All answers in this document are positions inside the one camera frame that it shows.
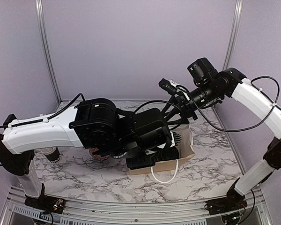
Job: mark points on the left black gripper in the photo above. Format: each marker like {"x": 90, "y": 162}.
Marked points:
{"x": 144, "y": 163}

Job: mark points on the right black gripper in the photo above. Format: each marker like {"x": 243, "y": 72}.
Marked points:
{"x": 186, "y": 107}

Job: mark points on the brown paper bag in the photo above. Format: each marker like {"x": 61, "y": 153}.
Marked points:
{"x": 186, "y": 153}

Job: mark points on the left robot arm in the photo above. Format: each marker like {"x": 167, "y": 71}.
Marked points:
{"x": 95, "y": 123}

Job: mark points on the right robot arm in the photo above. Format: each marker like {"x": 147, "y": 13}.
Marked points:
{"x": 214, "y": 86}

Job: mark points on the red patterned bowl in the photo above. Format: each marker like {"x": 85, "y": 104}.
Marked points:
{"x": 97, "y": 157}

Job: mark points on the black cup with straws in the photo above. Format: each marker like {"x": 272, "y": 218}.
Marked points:
{"x": 52, "y": 154}

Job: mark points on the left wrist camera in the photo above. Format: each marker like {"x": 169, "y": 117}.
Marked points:
{"x": 175, "y": 141}

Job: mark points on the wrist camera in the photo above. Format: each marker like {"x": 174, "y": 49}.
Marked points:
{"x": 172, "y": 87}
{"x": 175, "y": 141}

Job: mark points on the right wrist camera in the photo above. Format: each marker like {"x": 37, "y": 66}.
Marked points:
{"x": 172, "y": 87}

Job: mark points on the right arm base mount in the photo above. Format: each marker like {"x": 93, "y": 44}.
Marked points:
{"x": 224, "y": 205}

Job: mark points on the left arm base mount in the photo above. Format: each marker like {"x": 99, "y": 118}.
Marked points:
{"x": 46, "y": 203}

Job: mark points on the right aluminium frame post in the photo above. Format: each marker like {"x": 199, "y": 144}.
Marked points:
{"x": 233, "y": 33}

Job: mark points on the aluminium frame post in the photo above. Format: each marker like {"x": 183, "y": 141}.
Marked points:
{"x": 46, "y": 49}
{"x": 233, "y": 33}

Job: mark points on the left aluminium frame post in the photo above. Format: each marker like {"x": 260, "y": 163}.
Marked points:
{"x": 46, "y": 49}

